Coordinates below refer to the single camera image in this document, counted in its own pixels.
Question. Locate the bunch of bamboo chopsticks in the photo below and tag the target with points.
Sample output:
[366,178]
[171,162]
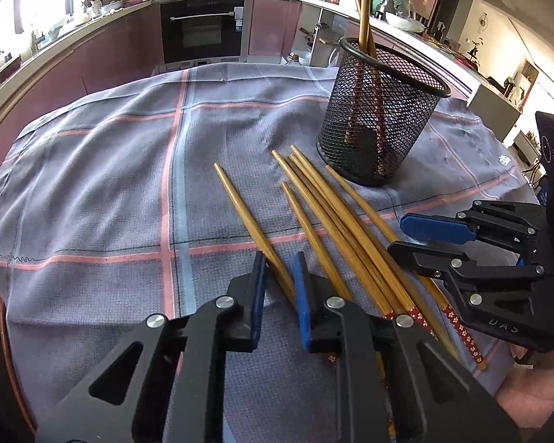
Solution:
[364,263]

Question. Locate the kitchen faucet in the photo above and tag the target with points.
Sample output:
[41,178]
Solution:
[38,41]

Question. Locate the dark copper-edged object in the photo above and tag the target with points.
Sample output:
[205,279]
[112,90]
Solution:
[0,355]

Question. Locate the white side cabinet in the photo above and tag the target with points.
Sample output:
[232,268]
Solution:
[491,113]

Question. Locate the grey checked tablecloth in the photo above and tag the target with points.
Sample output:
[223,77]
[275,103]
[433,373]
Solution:
[97,194]

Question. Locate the black mesh utensil holder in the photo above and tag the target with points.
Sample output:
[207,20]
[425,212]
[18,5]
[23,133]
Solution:
[351,147]

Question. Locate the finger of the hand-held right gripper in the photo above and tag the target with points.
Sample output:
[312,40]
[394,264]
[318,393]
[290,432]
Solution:
[420,258]
[434,229]

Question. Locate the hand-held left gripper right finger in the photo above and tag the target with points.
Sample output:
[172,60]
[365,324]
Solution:
[301,300]

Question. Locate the black built-in oven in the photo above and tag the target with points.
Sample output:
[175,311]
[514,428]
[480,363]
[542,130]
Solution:
[203,32]

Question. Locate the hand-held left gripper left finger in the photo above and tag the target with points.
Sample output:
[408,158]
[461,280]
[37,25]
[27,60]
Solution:
[258,295]

